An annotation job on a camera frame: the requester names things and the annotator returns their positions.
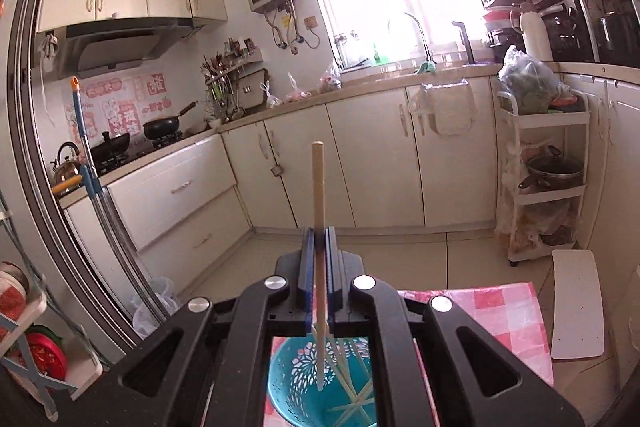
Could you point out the white thermos jug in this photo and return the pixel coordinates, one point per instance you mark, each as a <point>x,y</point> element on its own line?
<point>535,37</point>

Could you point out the teal perforated plastic basket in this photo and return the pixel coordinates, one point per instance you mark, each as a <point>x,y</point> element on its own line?
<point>295,387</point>

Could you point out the white tiered trolley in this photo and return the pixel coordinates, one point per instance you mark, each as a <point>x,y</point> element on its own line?
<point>550,119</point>

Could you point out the white drawer cabinet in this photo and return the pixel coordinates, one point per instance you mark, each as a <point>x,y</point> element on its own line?
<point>175,207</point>

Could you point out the black lidded pot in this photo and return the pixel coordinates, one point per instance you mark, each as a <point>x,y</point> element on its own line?
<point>555,169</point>

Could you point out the black countertop oven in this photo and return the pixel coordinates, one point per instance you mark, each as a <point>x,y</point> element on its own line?
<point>570,32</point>

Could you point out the red floral basin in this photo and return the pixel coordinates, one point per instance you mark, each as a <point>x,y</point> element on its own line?
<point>47,354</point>

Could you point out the white board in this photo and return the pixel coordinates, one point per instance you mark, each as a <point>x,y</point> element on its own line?
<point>580,307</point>

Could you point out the steel kettle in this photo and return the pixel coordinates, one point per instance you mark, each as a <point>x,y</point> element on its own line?
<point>67,169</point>

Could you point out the steel sink faucet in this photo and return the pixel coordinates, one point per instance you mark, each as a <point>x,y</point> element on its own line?
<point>422,34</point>

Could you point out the red paper wall decorations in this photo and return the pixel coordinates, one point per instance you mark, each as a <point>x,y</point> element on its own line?
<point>125,112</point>

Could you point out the white base cabinet row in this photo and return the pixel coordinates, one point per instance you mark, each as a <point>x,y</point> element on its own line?
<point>370,157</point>

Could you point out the black wok with lid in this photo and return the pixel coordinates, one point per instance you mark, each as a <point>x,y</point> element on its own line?
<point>111,146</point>

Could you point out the black frying pan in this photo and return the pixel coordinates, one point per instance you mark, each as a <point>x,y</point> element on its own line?
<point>161,128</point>

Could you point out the black tap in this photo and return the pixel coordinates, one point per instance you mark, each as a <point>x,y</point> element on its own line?
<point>465,39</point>

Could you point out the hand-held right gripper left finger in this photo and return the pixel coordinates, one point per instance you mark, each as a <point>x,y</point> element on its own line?
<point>311,277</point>

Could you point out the long beige chopstick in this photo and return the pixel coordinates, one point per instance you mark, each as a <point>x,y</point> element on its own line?
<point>318,187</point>

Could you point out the white storage rack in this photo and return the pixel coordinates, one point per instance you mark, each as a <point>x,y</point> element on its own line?
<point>75,372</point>

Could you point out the dark metal pot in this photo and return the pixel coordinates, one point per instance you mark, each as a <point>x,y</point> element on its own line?
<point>617,39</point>

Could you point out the stacked pots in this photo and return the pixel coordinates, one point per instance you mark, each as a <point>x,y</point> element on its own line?
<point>500,7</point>

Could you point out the range hood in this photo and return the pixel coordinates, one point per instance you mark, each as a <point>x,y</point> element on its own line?
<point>115,47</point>

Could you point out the utensil rack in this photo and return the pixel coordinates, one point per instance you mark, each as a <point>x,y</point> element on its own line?
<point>220,87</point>

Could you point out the white side base cabinet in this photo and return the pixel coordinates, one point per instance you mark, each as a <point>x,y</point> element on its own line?
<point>620,147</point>

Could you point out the bundle of beige chopsticks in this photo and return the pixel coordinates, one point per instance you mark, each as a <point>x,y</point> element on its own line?
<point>356,399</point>

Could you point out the grey sliding door frame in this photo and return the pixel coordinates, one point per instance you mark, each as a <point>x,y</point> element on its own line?
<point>30,132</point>

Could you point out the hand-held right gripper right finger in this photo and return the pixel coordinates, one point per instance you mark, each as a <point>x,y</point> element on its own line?
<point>330,277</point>

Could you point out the beige knife holder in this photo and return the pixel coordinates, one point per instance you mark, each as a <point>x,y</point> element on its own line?
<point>252,89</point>

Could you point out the red white checked tablecloth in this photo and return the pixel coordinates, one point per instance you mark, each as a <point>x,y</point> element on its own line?
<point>500,312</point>

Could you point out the plastic bag of greens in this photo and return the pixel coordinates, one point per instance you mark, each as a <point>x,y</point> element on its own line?
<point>527,82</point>

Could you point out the red and white container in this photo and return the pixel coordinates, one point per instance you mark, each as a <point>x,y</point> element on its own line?
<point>12,292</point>

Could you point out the white plastic bag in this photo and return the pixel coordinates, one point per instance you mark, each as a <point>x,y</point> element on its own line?
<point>157,302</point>

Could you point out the small clear plastic bag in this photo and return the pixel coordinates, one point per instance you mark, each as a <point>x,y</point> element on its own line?
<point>271,98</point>
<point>297,91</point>
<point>331,81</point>

